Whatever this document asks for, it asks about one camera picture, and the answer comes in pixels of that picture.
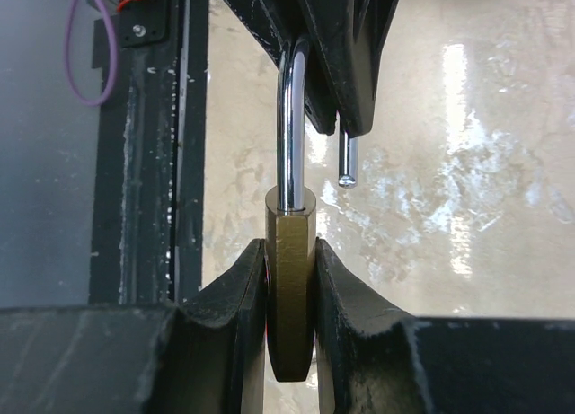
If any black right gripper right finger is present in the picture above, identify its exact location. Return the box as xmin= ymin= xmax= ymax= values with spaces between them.
xmin=315 ymin=240 xmax=574 ymax=413

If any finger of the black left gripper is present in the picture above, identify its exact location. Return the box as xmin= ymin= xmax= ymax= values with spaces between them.
xmin=223 ymin=0 xmax=335 ymax=135
xmin=297 ymin=0 xmax=399 ymax=137

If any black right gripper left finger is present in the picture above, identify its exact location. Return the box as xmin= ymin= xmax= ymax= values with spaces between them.
xmin=1 ymin=239 xmax=267 ymax=413

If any large brass padlock shackle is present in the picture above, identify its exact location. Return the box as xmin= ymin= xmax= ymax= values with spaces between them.
xmin=265 ymin=35 xmax=316 ymax=383

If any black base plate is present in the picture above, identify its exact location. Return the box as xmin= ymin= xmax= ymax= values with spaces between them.
xmin=88 ymin=0 xmax=209 ymax=304

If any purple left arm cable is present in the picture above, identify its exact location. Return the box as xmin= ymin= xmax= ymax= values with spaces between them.
xmin=65 ymin=0 xmax=120 ymax=108

